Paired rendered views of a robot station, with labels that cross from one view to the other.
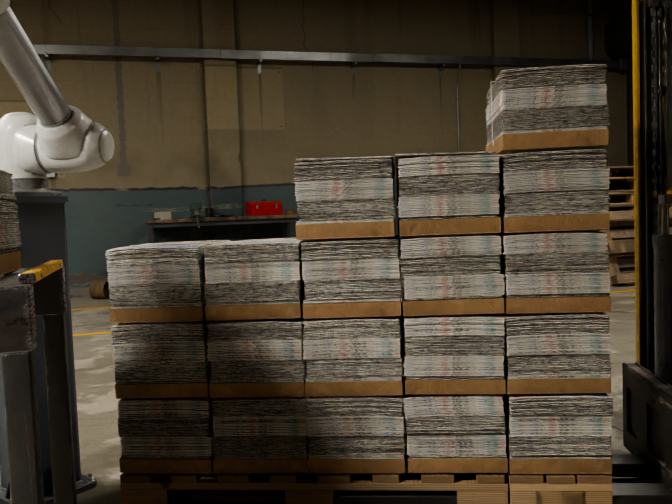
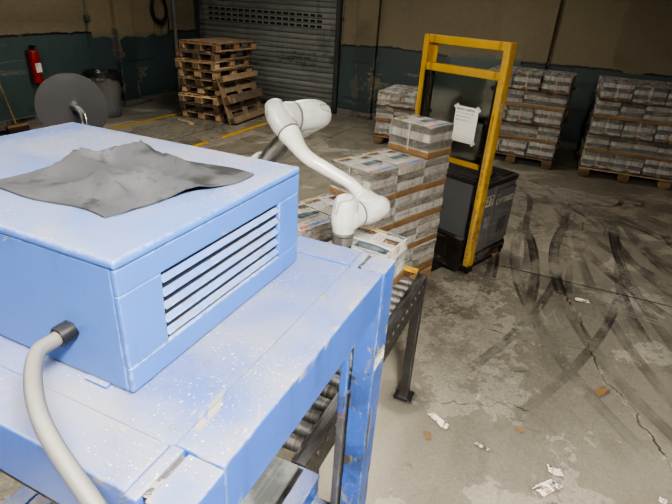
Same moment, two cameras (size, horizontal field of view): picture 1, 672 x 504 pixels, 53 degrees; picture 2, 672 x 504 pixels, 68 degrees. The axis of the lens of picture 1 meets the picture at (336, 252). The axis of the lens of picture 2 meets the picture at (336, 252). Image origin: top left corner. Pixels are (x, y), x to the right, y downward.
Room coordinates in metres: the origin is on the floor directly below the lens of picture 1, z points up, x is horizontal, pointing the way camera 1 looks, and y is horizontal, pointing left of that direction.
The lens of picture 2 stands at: (0.17, 2.63, 2.03)
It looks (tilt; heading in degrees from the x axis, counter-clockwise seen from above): 27 degrees down; 309
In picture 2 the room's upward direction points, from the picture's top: 4 degrees clockwise
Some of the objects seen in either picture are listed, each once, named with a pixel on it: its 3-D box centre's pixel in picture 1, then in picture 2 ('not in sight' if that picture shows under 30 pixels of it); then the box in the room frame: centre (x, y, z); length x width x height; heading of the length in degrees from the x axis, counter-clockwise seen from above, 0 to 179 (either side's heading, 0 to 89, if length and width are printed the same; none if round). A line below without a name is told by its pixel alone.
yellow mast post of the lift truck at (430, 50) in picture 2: (650, 182); (417, 145); (2.35, -1.10, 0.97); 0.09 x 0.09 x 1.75; 84
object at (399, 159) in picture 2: (440, 158); (393, 157); (2.09, -0.33, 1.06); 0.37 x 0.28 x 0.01; 175
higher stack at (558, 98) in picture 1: (543, 291); (411, 202); (2.06, -0.63, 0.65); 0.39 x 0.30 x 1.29; 174
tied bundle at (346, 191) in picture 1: (349, 200); (363, 180); (2.13, -0.05, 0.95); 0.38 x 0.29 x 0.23; 175
